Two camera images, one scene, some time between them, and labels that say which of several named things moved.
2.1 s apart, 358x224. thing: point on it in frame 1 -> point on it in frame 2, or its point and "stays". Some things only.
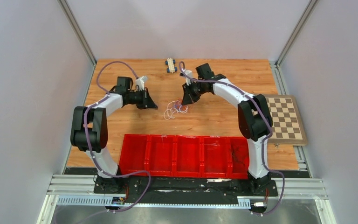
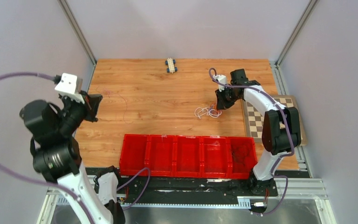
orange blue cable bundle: (179, 107) -> (213, 111)
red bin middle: (187, 157) stays
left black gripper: (147, 102) -> (91, 101)
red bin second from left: (160, 157) stays
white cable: (168, 113) -> (200, 111)
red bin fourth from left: (215, 157) stays
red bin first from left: (135, 153) stays
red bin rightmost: (238, 158) stays
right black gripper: (189, 97) -> (222, 103)
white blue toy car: (170, 62) stays
